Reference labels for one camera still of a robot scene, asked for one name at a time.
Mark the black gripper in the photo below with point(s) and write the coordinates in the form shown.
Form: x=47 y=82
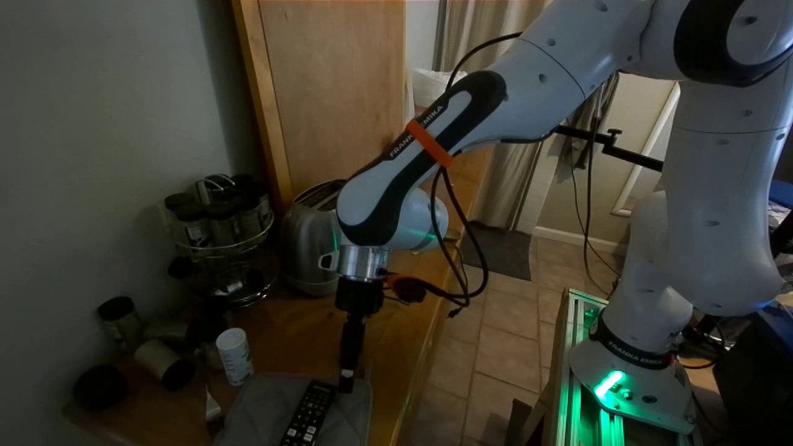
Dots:
x=360 y=290

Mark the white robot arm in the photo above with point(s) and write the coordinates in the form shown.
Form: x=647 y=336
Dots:
x=702 y=240

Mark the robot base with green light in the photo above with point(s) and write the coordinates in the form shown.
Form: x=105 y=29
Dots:
x=600 y=399

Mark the wooden dresser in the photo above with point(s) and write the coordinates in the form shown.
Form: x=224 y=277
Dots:
x=291 y=336

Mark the black remote control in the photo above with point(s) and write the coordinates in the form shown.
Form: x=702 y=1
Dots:
x=308 y=417

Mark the silver toaster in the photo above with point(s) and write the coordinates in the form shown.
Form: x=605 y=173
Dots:
x=310 y=233

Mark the white pill bottle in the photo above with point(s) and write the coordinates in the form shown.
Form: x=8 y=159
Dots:
x=235 y=355

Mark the dark floor mat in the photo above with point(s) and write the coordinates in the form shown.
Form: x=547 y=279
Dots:
x=506 y=254

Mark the dark tin can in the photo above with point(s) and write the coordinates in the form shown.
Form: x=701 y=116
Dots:
x=122 y=324

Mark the large plywood board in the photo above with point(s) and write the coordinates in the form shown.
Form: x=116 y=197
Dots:
x=325 y=82

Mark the white bag on counter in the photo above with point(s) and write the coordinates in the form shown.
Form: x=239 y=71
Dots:
x=428 y=85

